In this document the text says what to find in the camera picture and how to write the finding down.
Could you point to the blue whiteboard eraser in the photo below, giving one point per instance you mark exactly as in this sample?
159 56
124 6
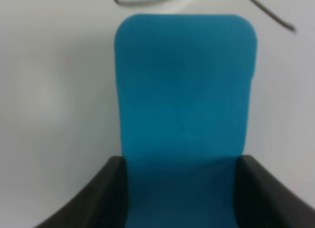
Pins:
183 84

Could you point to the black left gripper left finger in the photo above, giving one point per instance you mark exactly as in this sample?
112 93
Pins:
102 203

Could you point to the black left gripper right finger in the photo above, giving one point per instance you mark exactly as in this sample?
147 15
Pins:
261 201

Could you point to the whiteboard with aluminium frame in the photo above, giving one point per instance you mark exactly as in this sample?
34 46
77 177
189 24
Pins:
59 120

